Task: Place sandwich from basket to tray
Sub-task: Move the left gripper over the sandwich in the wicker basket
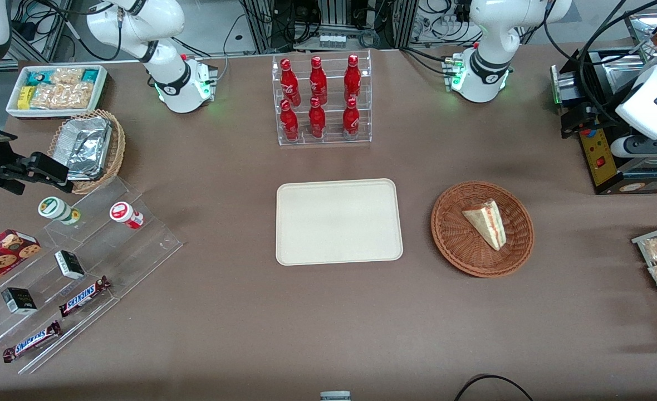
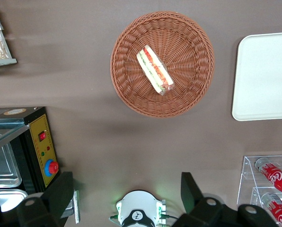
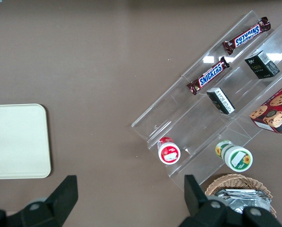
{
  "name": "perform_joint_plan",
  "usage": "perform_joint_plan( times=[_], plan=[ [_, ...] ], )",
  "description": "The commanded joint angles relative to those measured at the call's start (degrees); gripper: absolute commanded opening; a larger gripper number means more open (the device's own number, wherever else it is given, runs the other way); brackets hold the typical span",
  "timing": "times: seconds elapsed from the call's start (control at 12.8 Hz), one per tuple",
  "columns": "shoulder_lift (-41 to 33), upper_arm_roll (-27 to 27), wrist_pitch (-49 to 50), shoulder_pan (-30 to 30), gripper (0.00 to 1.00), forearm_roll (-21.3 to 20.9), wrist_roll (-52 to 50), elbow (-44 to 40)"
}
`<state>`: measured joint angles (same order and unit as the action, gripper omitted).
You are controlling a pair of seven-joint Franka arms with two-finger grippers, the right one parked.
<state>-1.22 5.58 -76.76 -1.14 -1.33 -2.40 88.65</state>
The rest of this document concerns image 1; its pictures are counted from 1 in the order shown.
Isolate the clear acrylic stepped shelf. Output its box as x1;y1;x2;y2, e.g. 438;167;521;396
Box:
0;177;184;375

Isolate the black silver box device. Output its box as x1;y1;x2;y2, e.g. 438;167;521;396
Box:
550;63;586;107

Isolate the red cola bottle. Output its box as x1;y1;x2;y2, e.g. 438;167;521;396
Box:
308;97;326;139
342;97;360;141
309;56;328;105
344;54;362;102
280;99;300;141
280;58;301;107

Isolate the small clear cracker bag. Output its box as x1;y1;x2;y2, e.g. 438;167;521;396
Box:
50;67;85;85

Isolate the brown wicker basket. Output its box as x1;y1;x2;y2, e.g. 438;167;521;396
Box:
431;180;535;278

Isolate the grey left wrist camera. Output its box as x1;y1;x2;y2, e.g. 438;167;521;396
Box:
610;134;657;159

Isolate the cream rectangular tray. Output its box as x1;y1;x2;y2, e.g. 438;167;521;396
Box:
276;178;404;266

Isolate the snickers bar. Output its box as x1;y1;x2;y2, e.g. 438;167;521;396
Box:
58;276;112;318
2;321;62;364

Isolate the red cookie box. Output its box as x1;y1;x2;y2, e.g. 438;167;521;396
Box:
0;229;42;296

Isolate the white snack bin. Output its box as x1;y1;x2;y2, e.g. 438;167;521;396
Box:
6;65;109;120

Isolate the aluminium frame rack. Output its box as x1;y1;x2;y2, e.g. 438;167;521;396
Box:
242;0;419;52

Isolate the red lid white cup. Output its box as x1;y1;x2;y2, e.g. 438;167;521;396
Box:
109;202;145;230

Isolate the black yellow food warmer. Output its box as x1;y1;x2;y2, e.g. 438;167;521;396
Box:
562;11;657;195

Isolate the triangular sandwich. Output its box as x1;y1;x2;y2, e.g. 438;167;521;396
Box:
462;199;507;251

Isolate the aluminium foil container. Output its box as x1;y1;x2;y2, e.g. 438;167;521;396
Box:
55;116;112;180

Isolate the light wicker basket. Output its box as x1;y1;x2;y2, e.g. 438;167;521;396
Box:
47;109;126;195

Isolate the black cable loop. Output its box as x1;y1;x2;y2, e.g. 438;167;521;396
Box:
454;374;535;401

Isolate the clear acrylic bottle rack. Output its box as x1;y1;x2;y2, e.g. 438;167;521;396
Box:
272;50;372;147

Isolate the small black box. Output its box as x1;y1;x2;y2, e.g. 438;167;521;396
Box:
1;287;38;315
54;250;86;280

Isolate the large clear cracker bag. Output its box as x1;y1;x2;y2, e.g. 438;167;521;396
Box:
30;82;94;110

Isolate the green lid white cup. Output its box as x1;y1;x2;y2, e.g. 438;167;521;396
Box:
38;197;82;226

